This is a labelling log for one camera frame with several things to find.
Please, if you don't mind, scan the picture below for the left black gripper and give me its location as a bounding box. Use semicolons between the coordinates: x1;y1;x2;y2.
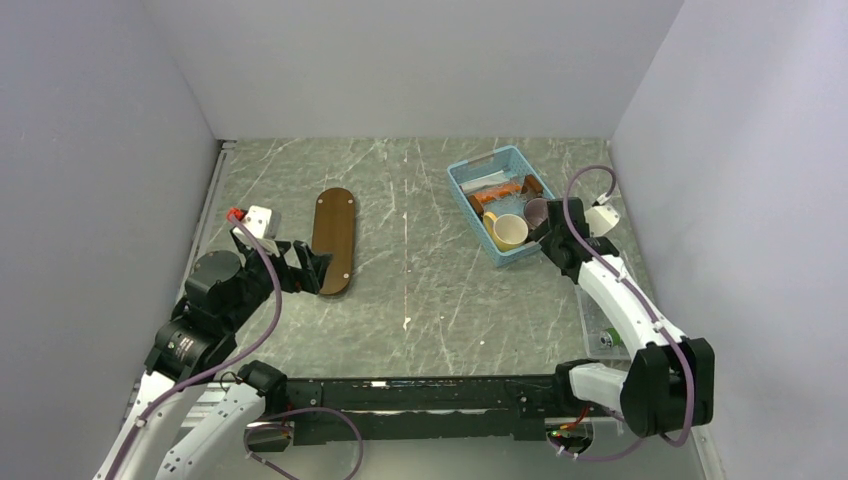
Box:
224;237;332;330

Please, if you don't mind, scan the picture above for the mauve ceramic cup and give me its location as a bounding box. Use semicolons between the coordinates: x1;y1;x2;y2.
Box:
523;197;548;230

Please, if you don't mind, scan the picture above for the brown oval wooden tray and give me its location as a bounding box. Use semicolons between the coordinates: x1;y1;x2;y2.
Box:
312;187;356;296

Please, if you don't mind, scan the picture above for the yellow ceramic mug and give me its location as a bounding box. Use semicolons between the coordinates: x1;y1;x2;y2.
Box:
482;212;529;252

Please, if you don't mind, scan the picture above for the clear holder with brown ends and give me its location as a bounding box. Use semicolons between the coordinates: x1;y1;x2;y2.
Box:
464;174;545;216

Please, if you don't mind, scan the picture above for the light blue plastic basket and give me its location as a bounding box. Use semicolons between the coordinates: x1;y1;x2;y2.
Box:
447;145;555;267

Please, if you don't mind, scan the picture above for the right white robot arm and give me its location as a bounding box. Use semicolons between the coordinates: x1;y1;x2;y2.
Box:
530;197;715;438

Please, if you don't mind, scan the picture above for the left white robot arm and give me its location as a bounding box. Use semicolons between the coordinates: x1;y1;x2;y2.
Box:
95;235;333;479

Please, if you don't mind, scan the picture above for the orange toothpaste tube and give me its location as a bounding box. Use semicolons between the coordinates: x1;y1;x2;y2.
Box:
472;182;523;205

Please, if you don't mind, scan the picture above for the clear plastic container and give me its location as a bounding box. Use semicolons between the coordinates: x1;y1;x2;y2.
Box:
574;285;630;361

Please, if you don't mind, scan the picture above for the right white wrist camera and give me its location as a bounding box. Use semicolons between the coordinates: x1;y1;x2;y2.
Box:
584;193;622;237

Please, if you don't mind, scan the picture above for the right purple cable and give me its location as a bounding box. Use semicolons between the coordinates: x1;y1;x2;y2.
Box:
547;164;697;464

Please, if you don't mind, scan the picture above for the purple cable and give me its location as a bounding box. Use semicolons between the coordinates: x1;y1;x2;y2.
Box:
547;164;697;464
99;221;285;480

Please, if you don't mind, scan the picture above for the aluminium frame rail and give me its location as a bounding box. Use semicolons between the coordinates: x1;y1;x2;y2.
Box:
175;139;237;301

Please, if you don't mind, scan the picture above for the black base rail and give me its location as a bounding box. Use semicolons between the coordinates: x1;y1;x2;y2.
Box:
286;374;601;446

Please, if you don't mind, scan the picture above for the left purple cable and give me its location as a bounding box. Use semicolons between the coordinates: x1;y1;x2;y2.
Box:
99;221;285;480

